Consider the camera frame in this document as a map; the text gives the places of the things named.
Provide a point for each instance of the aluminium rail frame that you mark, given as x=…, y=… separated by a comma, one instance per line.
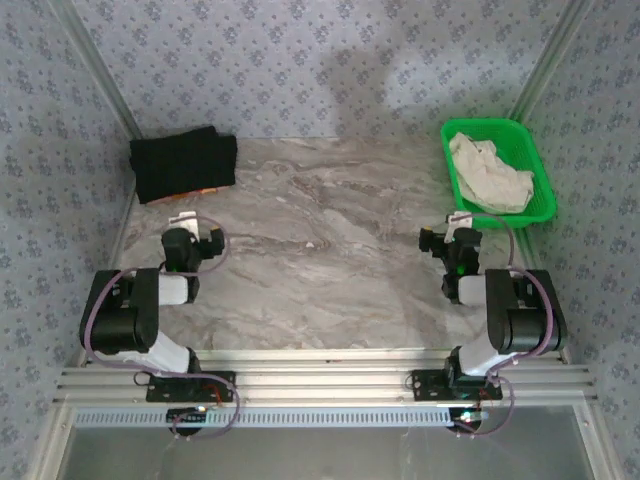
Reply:
x=320, y=372

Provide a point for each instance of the aluminium corner post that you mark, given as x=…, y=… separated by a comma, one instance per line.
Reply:
x=548, y=60
x=99, y=65

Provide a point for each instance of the green plastic basket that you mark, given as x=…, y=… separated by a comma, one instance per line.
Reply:
x=542, y=197

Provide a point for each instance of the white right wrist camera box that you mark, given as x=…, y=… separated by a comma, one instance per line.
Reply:
x=457, y=221

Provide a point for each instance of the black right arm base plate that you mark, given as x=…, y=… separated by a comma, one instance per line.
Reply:
x=430, y=385

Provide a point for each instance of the black folded t-shirt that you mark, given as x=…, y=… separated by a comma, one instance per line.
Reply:
x=185, y=162

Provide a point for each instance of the orange folded cloth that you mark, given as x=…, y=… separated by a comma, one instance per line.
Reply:
x=172, y=198

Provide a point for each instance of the white t-shirt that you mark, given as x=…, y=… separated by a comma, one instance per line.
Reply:
x=490, y=175

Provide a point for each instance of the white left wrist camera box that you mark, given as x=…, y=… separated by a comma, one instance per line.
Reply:
x=182, y=220

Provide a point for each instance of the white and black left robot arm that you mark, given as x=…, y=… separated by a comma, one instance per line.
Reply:
x=120, y=320

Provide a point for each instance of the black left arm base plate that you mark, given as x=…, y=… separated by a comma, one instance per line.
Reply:
x=162, y=392

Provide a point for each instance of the small controller board with led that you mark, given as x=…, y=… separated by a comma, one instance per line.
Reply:
x=186, y=416
x=467, y=417

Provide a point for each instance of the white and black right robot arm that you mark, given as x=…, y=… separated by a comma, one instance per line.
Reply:
x=520, y=320

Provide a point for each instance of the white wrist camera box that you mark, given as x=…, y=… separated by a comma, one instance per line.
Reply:
x=457, y=221
x=182, y=220

